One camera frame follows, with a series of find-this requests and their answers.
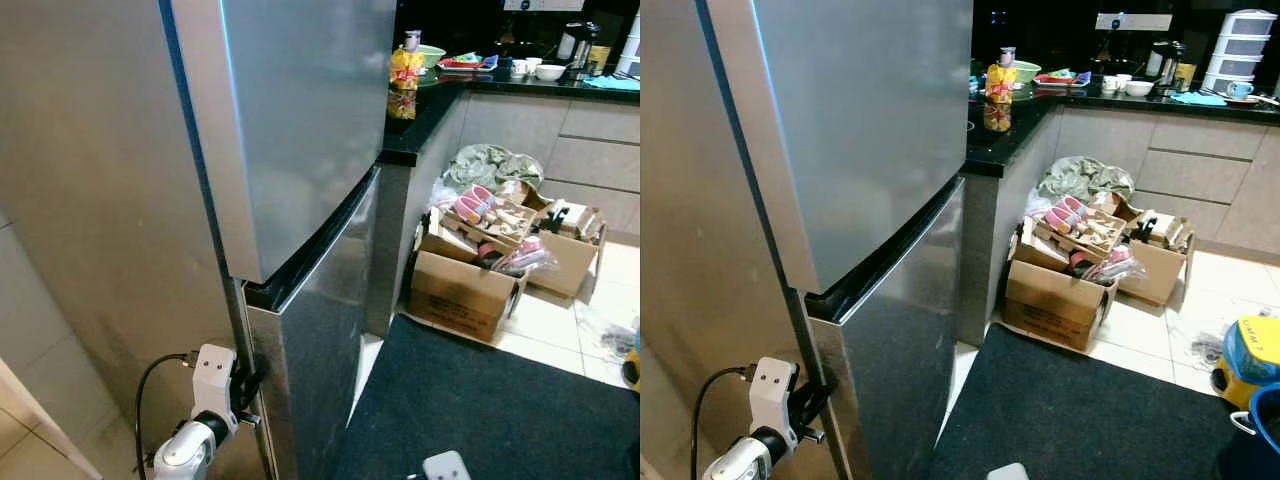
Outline yellow snack bag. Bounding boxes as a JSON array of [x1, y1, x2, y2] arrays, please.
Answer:
[[389, 48, 426, 93], [985, 63, 1019, 104]]

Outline brown cardboard insert tray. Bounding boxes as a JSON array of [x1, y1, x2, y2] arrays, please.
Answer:
[[440, 195, 541, 257], [1033, 205, 1129, 267]]

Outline open plain cardboard box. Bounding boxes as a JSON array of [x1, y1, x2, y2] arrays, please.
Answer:
[[1115, 208, 1199, 308], [522, 200, 609, 300]]

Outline clear bag with pink items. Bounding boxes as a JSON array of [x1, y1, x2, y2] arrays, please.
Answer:
[[1075, 245, 1146, 286], [488, 235, 557, 277]]

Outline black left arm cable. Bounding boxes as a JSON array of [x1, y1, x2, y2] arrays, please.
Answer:
[[690, 365, 756, 480], [135, 352, 196, 480]]

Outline crumpled clear plastic bag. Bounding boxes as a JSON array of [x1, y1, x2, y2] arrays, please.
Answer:
[[1165, 318, 1233, 373], [575, 300, 637, 363]]

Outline black floor mat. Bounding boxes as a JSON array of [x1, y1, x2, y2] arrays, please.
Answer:
[[330, 313, 641, 480], [925, 322, 1253, 480]]

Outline black kitchen countertop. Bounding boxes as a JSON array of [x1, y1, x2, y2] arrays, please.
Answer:
[[380, 60, 641, 168], [965, 75, 1280, 179]]

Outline silver freezer door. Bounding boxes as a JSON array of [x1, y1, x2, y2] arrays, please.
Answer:
[[163, 0, 399, 286], [697, 0, 973, 297]]

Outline grey kitchen cabinets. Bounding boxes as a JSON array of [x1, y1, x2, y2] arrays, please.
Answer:
[[365, 92, 641, 337], [955, 105, 1280, 347]]

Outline grey green crumpled cloth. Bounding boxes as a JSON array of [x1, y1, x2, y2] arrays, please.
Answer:
[[1036, 155, 1137, 207], [442, 143, 546, 197]]

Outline silver fridge compartment door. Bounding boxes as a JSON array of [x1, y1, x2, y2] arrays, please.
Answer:
[[805, 178, 967, 480], [240, 165, 383, 480]]

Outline silver fridge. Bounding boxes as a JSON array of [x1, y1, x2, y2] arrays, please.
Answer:
[[0, 0, 399, 480], [640, 0, 973, 480]]

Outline black silver thermos jug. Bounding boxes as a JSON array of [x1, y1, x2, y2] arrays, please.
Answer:
[[556, 20, 601, 80], [1145, 40, 1188, 94]]

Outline white drawer tower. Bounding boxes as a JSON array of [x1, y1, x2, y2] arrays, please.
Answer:
[[615, 10, 641, 79], [1200, 8, 1280, 96]]

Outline blue bucket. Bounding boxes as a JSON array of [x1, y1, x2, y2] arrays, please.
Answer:
[[1230, 385, 1280, 480]]

